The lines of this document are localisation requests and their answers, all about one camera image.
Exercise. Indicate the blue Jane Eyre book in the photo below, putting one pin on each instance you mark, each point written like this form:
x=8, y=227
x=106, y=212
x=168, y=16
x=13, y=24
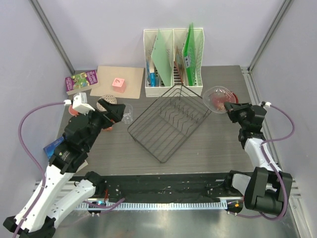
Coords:
x=49, y=149

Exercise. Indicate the brown cardboard sheet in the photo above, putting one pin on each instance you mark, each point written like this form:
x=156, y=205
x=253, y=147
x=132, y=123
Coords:
x=133, y=77

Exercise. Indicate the pink ceramic mug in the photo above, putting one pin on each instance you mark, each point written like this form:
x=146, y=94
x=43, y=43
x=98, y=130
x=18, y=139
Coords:
x=108, y=129

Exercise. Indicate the black wire dish rack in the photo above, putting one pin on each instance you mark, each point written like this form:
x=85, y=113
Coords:
x=168, y=122

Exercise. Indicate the pink cube block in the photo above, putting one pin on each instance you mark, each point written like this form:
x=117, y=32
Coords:
x=119, y=85

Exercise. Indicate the brown patterned ceramic bowl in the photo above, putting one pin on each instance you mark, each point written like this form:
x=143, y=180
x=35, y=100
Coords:
x=108, y=98

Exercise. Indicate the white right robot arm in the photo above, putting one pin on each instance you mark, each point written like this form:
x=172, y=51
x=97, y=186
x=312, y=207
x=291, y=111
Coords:
x=267, y=190

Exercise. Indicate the white file organizer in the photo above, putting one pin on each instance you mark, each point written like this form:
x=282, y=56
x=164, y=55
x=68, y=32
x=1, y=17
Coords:
x=179, y=38

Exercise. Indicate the white slotted cable duct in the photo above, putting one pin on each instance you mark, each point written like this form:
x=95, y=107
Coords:
x=222, y=205

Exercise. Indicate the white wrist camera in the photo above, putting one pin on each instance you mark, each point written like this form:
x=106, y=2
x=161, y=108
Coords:
x=265, y=104
x=79, y=103

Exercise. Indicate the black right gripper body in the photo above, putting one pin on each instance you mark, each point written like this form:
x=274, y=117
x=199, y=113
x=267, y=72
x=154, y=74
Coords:
x=239, y=115

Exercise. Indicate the bright green mesh folder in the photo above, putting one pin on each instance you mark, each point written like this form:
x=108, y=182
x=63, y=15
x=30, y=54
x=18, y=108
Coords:
x=189, y=56

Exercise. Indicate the light green folder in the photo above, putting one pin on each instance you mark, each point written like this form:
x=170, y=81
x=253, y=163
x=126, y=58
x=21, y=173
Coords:
x=161, y=55

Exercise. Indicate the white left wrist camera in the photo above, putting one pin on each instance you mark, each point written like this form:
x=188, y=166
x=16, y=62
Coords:
x=79, y=103

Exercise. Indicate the illustrated book in organizer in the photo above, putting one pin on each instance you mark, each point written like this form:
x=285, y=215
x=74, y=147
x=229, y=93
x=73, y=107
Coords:
x=178, y=62

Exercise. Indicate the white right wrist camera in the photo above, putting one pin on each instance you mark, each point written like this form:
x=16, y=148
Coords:
x=265, y=104

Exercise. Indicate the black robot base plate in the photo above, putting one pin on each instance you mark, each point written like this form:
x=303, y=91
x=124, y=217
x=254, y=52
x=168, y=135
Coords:
x=173, y=188

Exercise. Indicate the purple paperback book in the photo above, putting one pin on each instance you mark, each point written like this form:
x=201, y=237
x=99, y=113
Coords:
x=81, y=82

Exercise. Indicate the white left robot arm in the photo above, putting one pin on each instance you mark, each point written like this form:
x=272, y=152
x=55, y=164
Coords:
x=41, y=216

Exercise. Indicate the pink plastic tumbler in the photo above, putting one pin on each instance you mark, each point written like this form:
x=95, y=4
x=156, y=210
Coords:
x=72, y=111

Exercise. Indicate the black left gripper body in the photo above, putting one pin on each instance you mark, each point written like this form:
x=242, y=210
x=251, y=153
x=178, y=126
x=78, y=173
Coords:
x=99, y=121

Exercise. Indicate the blue booklet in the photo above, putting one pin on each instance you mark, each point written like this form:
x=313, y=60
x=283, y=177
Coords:
x=151, y=72

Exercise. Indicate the red floral lacquer plate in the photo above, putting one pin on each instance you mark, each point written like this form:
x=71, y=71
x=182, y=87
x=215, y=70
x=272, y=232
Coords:
x=218, y=98

